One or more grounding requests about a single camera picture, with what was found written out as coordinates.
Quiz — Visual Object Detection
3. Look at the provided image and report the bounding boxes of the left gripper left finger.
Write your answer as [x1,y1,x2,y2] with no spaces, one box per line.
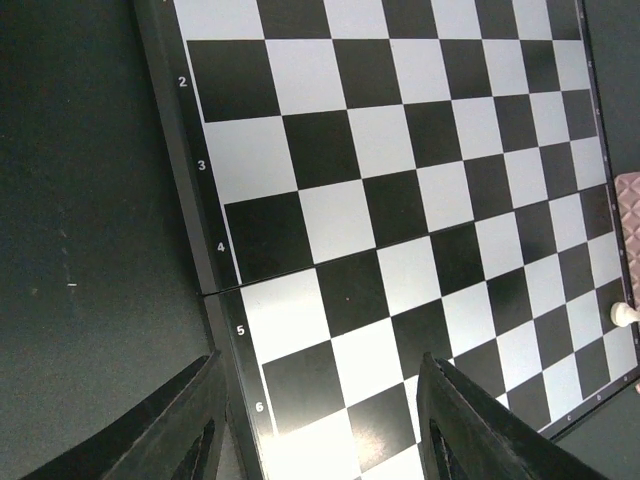
[25,352,227,479]

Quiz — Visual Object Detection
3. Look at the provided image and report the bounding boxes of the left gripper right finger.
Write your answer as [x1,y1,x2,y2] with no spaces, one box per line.
[417,352,604,479]

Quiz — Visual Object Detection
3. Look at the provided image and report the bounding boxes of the white pawn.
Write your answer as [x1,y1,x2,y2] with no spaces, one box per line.
[610,302,640,328]

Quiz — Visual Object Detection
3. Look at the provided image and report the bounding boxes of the black white chess board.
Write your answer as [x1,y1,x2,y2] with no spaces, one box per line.
[134,1,639,479]

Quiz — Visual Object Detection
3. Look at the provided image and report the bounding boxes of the pink tin box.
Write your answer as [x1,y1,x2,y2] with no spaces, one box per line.
[614,172,639,243]

